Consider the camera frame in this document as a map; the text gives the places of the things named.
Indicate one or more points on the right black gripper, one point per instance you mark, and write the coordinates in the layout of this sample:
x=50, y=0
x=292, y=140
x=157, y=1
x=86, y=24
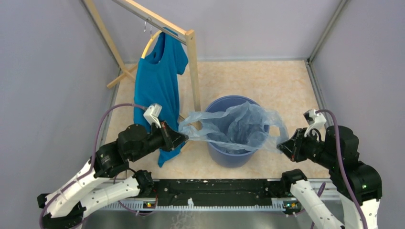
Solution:
x=292, y=147

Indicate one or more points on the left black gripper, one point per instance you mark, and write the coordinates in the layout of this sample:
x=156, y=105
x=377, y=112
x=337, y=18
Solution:
x=172, y=138

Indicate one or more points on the light blue trash bag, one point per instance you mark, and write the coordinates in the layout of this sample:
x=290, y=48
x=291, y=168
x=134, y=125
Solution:
x=278, y=133

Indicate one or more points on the blue plastic trash bin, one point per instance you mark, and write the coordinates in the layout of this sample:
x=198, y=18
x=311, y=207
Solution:
x=235, y=127

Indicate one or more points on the wooden clothes rack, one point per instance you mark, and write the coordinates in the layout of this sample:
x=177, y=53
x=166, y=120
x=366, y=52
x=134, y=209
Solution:
x=185, y=37

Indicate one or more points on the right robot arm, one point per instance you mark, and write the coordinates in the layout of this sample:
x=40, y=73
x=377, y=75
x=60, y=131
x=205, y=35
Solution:
x=359, y=185

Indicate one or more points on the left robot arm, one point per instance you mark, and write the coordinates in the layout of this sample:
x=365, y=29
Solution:
x=67, y=207

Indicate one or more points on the blue t-shirt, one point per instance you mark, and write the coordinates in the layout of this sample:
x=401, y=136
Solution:
x=157, y=78

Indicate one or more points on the yellow clothes hanger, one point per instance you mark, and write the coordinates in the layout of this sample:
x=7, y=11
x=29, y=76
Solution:
x=150, y=42

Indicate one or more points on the metal hook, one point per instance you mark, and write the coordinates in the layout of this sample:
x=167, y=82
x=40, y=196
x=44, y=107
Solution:
x=147, y=24

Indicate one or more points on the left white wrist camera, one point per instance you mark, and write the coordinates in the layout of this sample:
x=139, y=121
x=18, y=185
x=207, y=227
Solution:
x=152, y=113

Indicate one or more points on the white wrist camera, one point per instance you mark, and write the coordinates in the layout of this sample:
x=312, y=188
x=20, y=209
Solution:
x=315, y=121
x=152, y=113

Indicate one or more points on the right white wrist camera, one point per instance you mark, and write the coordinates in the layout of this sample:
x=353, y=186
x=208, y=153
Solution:
x=315, y=121

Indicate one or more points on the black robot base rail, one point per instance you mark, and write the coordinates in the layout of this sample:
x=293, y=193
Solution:
x=216, y=192

